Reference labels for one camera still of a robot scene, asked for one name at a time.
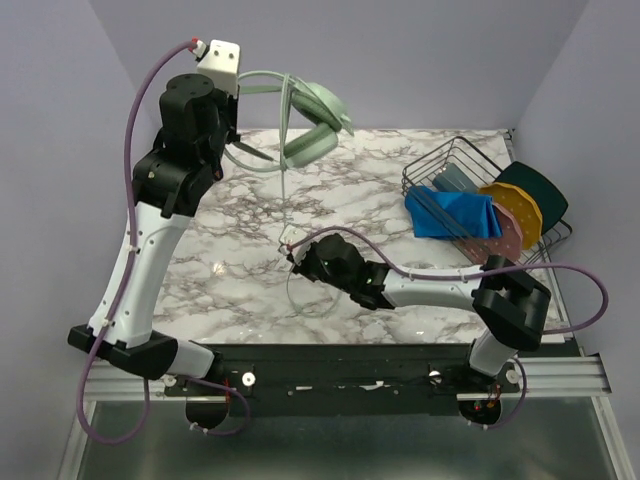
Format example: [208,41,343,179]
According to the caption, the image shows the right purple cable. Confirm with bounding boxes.
[287,228,610,430]

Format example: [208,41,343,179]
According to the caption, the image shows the mint green headphones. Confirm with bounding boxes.
[224,70,354,173]

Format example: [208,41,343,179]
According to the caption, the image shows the pink dotted plate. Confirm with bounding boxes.
[454,203,523,264]

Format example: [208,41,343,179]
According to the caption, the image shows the grey blue container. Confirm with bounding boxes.
[432,162,477,193]

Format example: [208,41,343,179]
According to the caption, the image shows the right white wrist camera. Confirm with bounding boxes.
[278,224,309,265]

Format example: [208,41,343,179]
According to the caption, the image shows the mint green headphone cable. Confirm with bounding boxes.
[277,74,344,317]

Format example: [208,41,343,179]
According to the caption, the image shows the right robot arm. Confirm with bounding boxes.
[287,234,551,392]

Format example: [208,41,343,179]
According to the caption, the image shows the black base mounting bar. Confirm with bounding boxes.
[164,339,521,419]

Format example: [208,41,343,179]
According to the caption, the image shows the dark green plate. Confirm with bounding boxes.
[496,161,568,234]

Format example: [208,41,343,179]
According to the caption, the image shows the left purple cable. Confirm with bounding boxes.
[78,38,251,446]

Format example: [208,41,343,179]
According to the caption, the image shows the blue cloth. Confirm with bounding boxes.
[404,186,503,240]

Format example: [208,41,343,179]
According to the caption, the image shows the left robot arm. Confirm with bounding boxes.
[68,73,237,395]

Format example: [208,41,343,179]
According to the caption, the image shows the purple cable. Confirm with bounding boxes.
[78,38,251,446]
[287,228,610,430]

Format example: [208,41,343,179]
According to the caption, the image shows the black wire dish rack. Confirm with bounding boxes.
[401,136,573,264]

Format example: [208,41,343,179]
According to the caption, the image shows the yellow dotted plate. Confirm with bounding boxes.
[478,182,543,250]

